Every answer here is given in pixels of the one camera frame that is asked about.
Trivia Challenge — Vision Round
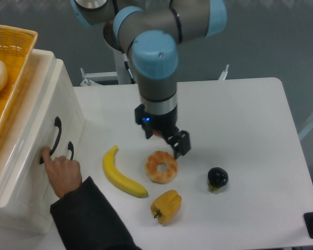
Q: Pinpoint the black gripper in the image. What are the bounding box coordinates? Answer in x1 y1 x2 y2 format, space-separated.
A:
135 104 191 159

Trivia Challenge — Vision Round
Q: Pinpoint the white top drawer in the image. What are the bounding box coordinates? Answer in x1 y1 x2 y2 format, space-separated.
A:
12 59 85 164

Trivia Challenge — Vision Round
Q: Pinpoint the white drawer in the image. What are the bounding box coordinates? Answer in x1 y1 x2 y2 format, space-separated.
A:
12 59 85 164
0 140 79 234

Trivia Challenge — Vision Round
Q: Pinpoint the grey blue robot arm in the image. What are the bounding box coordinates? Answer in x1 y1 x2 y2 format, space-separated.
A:
71 1 227 158

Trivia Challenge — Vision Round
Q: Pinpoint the black sleeved forearm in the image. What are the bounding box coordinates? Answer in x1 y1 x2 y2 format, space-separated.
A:
50 177 139 249

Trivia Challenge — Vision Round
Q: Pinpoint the white lower drawer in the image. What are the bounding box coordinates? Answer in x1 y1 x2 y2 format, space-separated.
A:
0 140 79 234

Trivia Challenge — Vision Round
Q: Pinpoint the person's hand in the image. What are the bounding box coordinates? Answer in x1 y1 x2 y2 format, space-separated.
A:
42 147 82 198

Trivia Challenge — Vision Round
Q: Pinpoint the orange glazed donut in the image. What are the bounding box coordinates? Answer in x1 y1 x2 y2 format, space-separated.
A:
145 151 178 184

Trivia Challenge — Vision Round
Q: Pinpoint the yellow banana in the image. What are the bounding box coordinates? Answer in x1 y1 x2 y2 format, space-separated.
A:
102 145 148 198

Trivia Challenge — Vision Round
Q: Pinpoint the yellow bell pepper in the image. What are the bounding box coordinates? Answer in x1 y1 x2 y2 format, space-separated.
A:
150 190 182 225

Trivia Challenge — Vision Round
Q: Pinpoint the dark purple eggplant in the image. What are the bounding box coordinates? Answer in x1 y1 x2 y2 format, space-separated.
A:
208 167 229 192

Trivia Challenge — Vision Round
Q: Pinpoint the orange woven basket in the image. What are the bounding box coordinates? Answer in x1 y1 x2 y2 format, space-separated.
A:
0 24 38 135

